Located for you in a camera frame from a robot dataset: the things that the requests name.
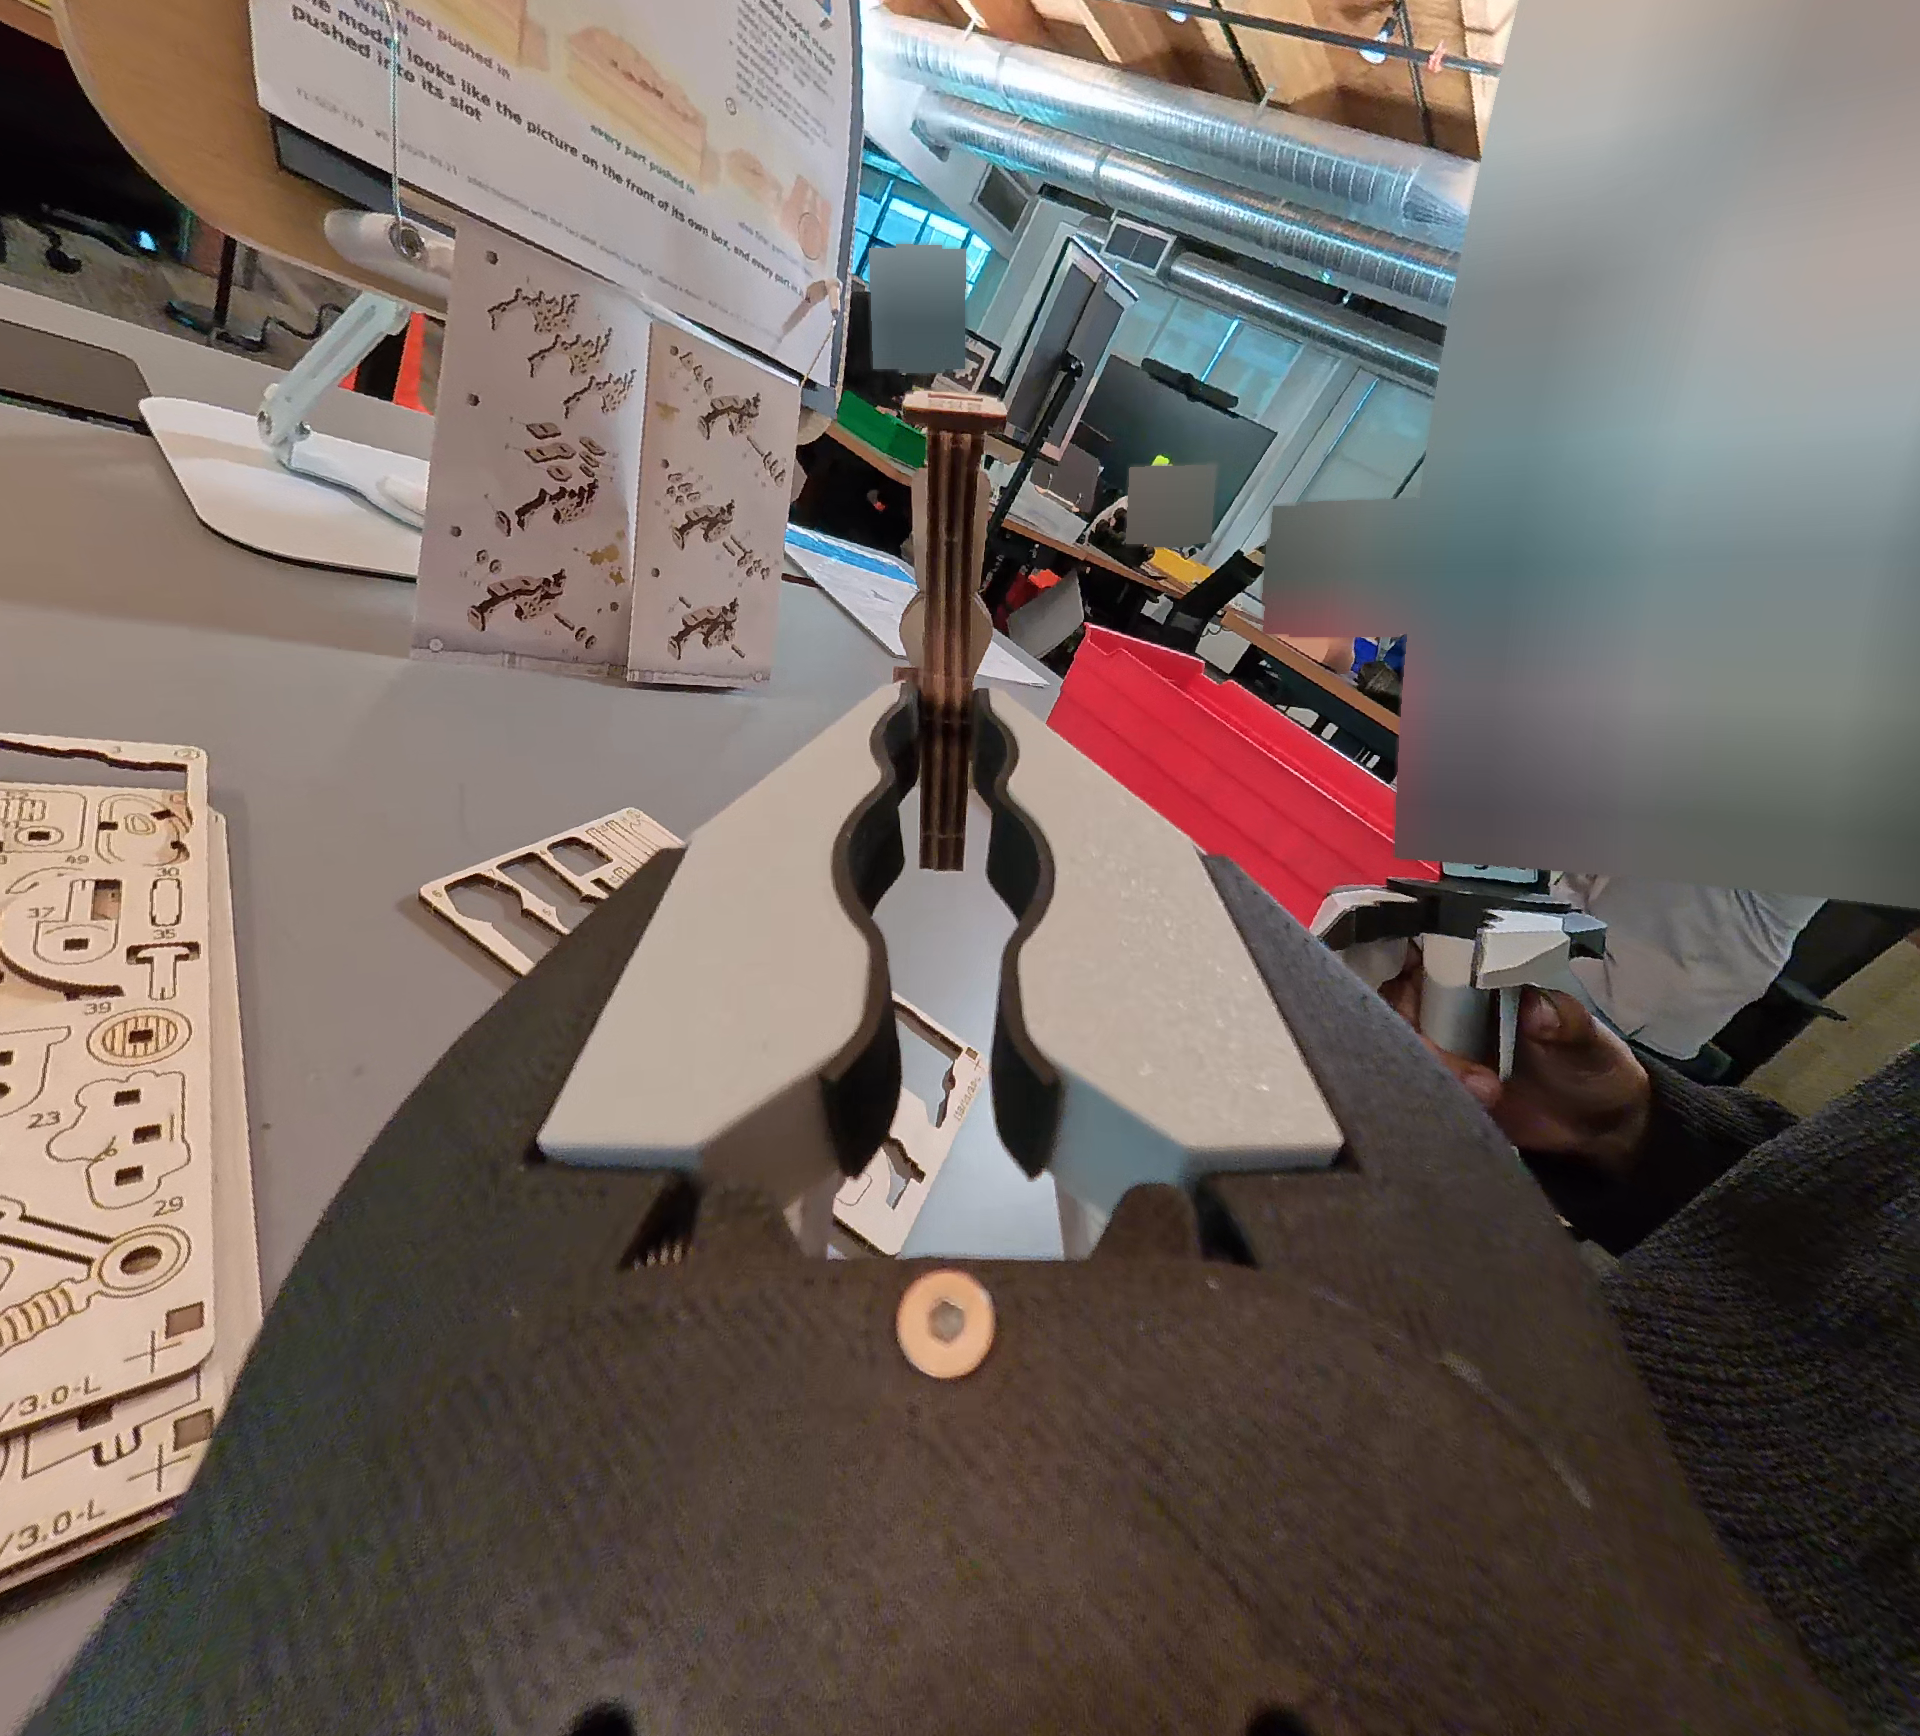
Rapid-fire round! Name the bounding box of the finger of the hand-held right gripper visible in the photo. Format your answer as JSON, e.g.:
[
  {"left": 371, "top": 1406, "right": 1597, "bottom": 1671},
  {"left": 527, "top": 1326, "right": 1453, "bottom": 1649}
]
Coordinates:
[
  {"left": 1473, "top": 907, "right": 1573, "bottom": 996},
  {"left": 1307, "top": 884, "right": 1428, "bottom": 991}
]

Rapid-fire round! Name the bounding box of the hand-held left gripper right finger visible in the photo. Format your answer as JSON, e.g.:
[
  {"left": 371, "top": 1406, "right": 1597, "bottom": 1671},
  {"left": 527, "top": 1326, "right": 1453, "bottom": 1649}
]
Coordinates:
[{"left": 972, "top": 689, "right": 1347, "bottom": 1261}]

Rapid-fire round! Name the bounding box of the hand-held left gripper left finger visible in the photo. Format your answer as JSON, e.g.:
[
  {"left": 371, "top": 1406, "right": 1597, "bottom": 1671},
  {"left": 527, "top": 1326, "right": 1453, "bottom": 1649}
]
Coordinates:
[{"left": 533, "top": 689, "right": 920, "bottom": 1257}]

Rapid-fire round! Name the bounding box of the wooden puzzle model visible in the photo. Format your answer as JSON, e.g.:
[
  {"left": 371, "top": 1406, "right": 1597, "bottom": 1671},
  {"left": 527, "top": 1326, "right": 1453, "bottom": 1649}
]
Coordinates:
[{"left": 896, "top": 389, "right": 1002, "bottom": 876}]

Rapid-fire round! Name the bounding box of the person's right forearm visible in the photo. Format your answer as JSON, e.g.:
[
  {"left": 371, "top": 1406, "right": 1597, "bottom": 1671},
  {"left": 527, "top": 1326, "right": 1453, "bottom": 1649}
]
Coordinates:
[{"left": 1559, "top": 1052, "right": 1809, "bottom": 1261}]

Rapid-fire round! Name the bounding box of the grey desk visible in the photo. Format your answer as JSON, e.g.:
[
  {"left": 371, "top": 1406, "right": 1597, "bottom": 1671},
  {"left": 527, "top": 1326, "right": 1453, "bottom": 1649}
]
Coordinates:
[{"left": 0, "top": 391, "right": 1082, "bottom": 1694}]

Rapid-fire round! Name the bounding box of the white desk stand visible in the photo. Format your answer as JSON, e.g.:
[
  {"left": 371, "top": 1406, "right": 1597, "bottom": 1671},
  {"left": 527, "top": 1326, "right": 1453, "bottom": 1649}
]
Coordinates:
[{"left": 137, "top": 208, "right": 456, "bottom": 584}]

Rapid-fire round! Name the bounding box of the person's right hand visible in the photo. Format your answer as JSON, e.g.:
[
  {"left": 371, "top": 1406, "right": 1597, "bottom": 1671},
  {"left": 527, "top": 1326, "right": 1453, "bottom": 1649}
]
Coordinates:
[{"left": 1375, "top": 962, "right": 1656, "bottom": 1180}]

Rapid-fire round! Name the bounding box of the punched wooden puzzle sheet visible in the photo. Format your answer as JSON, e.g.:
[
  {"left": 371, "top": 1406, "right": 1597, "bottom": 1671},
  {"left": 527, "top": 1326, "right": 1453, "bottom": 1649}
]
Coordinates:
[{"left": 415, "top": 805, "right": 990, "bottom": 1261}]

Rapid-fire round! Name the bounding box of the red plastic bin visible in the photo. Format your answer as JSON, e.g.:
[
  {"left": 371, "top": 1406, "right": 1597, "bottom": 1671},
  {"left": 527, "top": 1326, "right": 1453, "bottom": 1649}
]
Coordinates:
[{"left": 1045, "top": 621, "right": 1404, "bottom": 919}]

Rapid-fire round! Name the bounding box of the long wooden table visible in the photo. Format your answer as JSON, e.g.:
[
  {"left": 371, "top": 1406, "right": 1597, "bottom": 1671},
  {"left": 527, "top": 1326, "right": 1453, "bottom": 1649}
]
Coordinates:
[{"left": 1221, "top": 602, "right": 1404, "bottom": 756}]

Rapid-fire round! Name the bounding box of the laminated paper sheet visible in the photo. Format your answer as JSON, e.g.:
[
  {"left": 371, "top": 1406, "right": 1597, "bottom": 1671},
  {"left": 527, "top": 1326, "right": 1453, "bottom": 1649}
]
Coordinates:
[{"left": 782, "top": 532, "right": 1061, "bottom": 692}]

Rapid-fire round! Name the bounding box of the printed instruction booklet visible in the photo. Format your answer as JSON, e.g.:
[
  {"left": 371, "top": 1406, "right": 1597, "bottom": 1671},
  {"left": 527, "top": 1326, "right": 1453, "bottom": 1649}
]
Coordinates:
[{"left": 407, "top": 217, "right": 799, "bottom": 692}]

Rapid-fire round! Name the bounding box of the black monitor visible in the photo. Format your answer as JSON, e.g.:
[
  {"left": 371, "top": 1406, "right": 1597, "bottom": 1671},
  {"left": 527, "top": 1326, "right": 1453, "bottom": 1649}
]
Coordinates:
[{"left": 1072, "top": 356, "right": 1279, "bottom": 554}]

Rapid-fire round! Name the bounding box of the stack of wooden puzzle sheets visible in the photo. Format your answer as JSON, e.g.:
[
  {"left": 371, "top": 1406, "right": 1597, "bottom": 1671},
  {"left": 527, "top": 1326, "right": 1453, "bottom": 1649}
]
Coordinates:
[{"left": 0, "top": 734, "right": 269, "bottom": 1599}]

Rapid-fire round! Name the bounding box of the white paper sheet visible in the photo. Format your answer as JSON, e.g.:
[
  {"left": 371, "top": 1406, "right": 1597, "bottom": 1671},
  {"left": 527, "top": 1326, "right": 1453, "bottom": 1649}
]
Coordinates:
[{"left": 227, "top": 0, "right": 867, "bottom": 391}]

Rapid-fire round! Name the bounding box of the silver ventilation duct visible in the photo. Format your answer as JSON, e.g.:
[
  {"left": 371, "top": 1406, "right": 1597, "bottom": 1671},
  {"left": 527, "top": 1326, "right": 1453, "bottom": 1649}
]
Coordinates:
[{"left": 861, "top": 17, "right": 1479, "bottom": 314}]

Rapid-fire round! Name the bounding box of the thin metal wire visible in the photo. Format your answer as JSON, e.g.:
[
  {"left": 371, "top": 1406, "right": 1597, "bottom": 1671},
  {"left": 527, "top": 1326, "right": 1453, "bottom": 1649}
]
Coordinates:
[{"left": 343, "top": 0, "right": 426, "bottom": 260}]

